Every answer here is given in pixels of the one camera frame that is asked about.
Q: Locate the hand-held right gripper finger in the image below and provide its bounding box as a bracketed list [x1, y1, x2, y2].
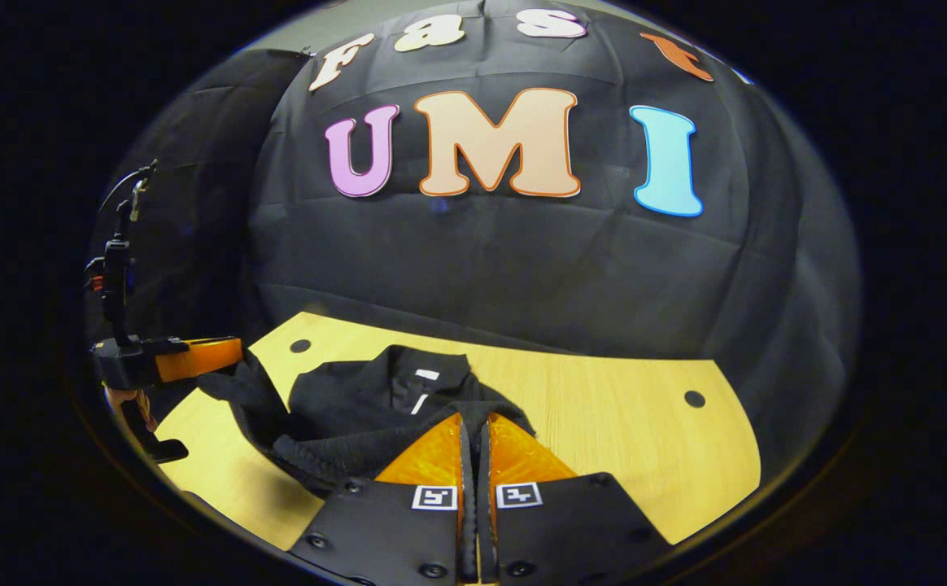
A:
[288, 411, 475, 586]
[476, 411, 674, 586]

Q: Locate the black jacket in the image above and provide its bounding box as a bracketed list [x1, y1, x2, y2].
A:
[197, 344, 538, 499]

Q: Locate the black backdrop cloth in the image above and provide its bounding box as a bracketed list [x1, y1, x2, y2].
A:
[83, 0, 862, 489]

